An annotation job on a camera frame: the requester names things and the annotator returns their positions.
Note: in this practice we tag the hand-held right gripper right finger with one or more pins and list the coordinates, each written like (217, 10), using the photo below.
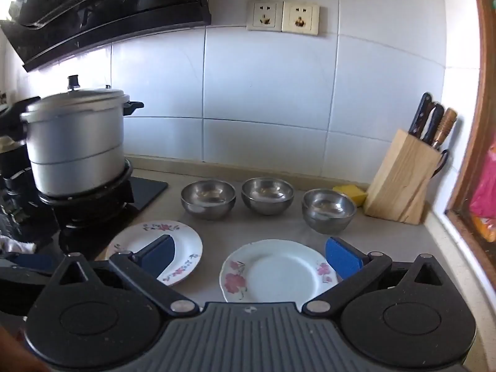
(343, 257)

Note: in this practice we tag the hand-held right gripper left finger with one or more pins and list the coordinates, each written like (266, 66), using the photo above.
(157, 255)

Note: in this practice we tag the small-flowered white plate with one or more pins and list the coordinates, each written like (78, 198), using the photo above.
(186, 246)

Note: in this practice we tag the stainless steel bowl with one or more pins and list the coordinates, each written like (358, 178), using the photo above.
(267, 195)
(207, 197)
(328, 209)

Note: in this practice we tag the large pink flower white plate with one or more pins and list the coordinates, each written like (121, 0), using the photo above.
(277, 271)

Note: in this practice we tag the person's left forearm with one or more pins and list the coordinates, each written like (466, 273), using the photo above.
(15, 352)

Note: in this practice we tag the yellow sponge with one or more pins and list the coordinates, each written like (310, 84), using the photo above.
(350, 195)

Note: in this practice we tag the black gas stove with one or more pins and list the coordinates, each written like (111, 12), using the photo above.
(147, 192)

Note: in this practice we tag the wooden knife block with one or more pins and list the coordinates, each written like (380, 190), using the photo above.
(403, 178)

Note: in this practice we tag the aluminium pressure cooker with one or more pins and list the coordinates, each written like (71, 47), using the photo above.
(75, 143)

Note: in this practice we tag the white cloth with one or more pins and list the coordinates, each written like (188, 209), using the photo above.
(15, 245)

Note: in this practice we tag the pink plastic bag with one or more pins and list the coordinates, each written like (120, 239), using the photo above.
(484, 190)

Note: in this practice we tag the black range hood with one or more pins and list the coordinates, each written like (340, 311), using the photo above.
(97, 11)

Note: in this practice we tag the wooden window frame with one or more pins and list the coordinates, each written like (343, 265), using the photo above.
(474, 143)

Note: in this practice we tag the beige wall socket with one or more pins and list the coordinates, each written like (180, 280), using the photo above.
(264, 16)
(300, 18)

